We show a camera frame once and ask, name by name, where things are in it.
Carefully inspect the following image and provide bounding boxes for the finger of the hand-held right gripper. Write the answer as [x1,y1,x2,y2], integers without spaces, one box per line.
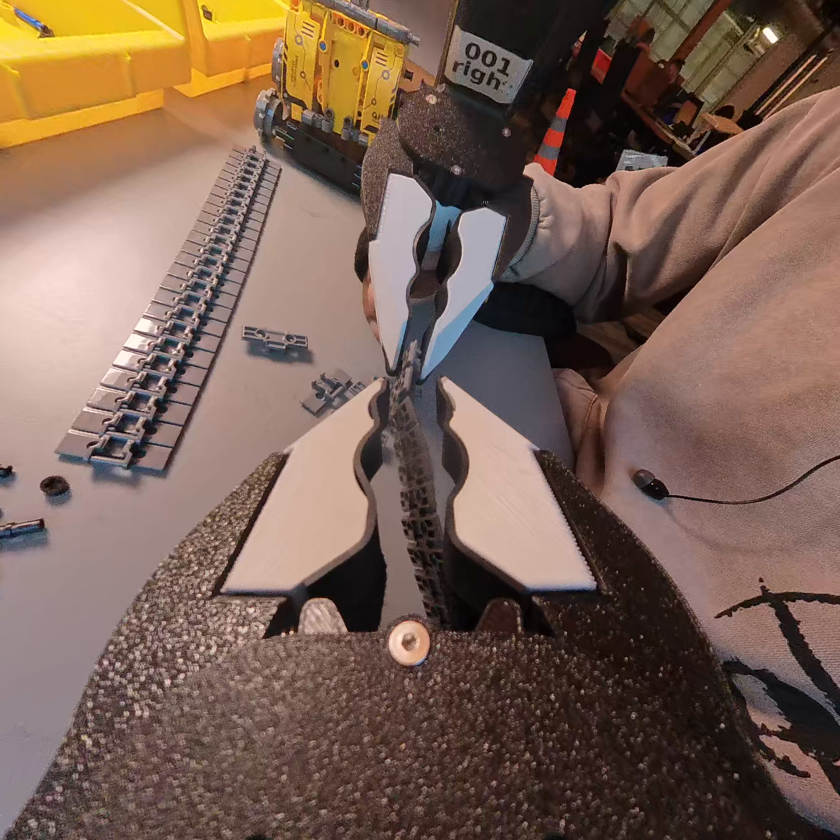
[419,209,509,380]
[366,172,437,376]

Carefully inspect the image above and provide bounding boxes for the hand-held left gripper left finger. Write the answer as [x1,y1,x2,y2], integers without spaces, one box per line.
[220,377,389,598]

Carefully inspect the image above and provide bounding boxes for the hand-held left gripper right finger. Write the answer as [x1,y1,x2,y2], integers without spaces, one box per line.
[436,377,599,597]

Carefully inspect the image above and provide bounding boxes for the grey toy track belt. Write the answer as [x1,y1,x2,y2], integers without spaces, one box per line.
[56,146,283,472]
[387,341,457,627]

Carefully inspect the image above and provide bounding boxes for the double grey track link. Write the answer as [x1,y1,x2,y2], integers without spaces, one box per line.
[241,325,311,358]

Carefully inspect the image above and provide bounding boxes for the yellow toy robot vehicle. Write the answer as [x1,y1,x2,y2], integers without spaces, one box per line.
[255,0,421,193]

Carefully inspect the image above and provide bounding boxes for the pile of small building pieces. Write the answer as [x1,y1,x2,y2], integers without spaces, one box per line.
[0,462,47,542]

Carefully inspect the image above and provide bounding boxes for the person's right forearm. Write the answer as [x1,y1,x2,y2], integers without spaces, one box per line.
[515,85,840,326]

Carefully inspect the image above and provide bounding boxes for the grey desk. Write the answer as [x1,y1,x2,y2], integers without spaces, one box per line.
[0,85,575,815]

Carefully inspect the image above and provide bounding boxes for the person's right hand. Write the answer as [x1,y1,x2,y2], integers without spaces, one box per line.
[361,274,389,358]

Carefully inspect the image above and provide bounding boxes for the black chair armrest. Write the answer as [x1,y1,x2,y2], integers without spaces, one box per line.
[472,282,578,342]

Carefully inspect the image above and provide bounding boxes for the orange traffic cone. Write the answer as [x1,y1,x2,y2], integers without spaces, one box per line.
[533,88,577,177]

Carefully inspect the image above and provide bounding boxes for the person's beige hoodie torso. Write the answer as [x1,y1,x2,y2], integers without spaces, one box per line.
[554,164,840,815]

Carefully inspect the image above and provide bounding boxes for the yellow plastic storage bin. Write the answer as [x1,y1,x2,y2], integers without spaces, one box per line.
[174,0,290,99]
[0,0,193,151]

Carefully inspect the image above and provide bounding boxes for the thin black cable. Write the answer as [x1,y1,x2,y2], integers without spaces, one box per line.
[666,456,840,506]

